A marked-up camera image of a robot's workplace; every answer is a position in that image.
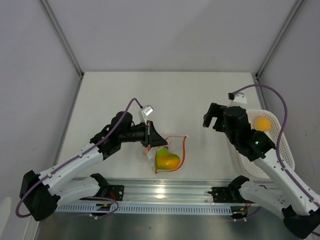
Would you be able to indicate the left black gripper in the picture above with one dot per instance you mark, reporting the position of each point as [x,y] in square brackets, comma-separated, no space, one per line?
[151,137]

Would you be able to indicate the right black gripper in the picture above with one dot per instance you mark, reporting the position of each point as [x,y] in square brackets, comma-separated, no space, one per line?
[214,111]

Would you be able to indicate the green apple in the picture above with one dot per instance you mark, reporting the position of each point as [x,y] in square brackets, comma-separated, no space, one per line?
[162,152]

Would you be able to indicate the clear zip top bag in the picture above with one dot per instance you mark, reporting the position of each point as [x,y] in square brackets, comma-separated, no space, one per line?
[176,145]

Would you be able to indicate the yellow green mango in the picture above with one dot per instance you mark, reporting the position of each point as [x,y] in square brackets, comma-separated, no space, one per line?
[168,162]

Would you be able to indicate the orange fruit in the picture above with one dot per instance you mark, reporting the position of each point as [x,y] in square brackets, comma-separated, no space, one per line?
[262,123]

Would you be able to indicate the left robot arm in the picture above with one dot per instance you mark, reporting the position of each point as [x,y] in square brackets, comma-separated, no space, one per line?
[42,193]

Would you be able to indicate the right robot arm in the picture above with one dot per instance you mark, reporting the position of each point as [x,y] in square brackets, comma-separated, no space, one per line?
[297,205]

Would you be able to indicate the white perforated plastic basket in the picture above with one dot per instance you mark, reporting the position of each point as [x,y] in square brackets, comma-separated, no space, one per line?
[258,145]

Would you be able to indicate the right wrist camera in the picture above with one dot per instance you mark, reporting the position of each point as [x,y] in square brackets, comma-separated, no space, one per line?
[237,99]

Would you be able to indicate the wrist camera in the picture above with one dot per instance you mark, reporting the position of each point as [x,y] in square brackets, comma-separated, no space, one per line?
[237,99]
[144,112]

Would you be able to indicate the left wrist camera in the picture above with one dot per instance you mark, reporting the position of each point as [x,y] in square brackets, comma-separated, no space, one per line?
[144,112]

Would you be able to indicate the aluminium mounting rail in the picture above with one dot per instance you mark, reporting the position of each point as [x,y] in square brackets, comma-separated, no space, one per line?
[167,191]

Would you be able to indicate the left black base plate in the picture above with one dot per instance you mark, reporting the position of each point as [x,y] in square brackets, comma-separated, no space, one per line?
[116,192]

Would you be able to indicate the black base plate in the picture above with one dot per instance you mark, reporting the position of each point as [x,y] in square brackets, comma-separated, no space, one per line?
[116,192]
[226,195]

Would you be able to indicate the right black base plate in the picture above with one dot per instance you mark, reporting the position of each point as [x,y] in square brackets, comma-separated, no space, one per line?
[226,195]

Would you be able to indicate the white slotted cable duct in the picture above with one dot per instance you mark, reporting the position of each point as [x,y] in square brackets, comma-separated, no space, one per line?
[134,208]

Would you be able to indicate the right corner frame post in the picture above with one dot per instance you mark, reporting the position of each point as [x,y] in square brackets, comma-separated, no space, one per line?
[280,36]

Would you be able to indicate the corner frame post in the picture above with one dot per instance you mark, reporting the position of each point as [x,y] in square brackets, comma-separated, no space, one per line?
[280,36]
[53,21]

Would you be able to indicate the left corner frame post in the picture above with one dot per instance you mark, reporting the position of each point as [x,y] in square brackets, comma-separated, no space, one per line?
[53,21]

